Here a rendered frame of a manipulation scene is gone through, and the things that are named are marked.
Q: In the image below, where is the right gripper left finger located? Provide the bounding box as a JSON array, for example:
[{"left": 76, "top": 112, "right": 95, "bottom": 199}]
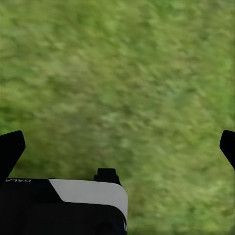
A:
[{"left": 0, "top": 130, "right": 25, "bottom": 189}]

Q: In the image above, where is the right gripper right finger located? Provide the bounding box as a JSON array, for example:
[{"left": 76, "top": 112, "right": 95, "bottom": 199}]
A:
[{"left": 219, "top": 130, "right": 235, "bottom": 169}]

